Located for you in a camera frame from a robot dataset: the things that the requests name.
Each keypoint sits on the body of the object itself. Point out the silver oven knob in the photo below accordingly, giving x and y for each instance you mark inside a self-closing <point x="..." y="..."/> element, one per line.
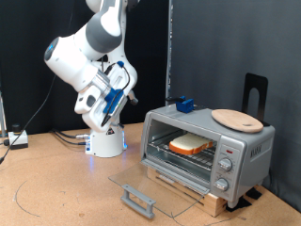
<point x="221" y="184"/>
<point x="225" y="164"/>

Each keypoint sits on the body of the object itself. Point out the oval wooden board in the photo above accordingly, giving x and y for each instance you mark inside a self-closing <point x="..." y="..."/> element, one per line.
<point x="238" y="121"/>

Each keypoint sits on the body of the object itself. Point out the black metal bookend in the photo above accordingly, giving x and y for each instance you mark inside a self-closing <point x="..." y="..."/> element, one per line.
<point x="250" y="81"/>

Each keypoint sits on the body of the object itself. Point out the black foam pad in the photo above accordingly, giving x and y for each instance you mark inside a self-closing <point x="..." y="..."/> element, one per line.
<point x="240" y="204"/>
<point x="254" y="193"/>

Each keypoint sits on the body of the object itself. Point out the metal frame leg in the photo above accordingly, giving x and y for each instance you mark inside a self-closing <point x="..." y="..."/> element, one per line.
<point x="2" y="116"/>

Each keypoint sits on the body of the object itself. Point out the black curtain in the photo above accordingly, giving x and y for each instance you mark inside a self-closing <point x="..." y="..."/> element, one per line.
<point x="25" y="47"/>

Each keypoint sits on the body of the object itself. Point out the wooden slatted base block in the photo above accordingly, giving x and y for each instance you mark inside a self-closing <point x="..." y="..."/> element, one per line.
<point x="213" y="204"/>

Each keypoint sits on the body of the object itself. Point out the silver toaster oven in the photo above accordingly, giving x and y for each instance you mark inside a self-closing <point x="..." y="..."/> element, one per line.
<point x="250" y="157"/>

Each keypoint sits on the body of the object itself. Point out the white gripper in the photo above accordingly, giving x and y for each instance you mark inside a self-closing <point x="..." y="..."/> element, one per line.
<point x="94" y="121"/>

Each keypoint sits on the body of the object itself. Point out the grey curtain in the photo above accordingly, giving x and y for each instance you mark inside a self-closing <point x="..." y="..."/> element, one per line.
<point x="219" y="47"/>

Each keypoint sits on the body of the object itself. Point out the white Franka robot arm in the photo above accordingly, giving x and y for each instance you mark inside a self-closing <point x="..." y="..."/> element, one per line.
<point x="72" y="59"/>

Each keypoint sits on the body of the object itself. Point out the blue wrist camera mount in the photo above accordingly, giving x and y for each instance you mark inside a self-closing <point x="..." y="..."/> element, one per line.
<point x="113" y="97"/>

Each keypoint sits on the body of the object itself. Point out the white bread slice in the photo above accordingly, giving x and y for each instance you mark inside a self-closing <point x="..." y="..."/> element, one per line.
<point x="189" y="142"/>

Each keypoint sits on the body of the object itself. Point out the vertical metal pole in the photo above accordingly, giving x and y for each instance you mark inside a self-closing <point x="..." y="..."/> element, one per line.
<point x="169" y="47"/>

